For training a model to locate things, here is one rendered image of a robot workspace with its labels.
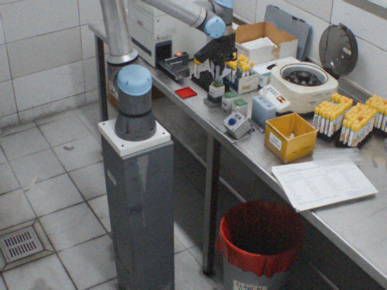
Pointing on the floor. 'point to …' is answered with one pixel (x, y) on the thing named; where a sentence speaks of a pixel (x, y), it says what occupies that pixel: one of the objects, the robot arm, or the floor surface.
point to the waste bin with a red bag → (235, 280)
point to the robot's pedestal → (141, 215)
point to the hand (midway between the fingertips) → (215, 80)
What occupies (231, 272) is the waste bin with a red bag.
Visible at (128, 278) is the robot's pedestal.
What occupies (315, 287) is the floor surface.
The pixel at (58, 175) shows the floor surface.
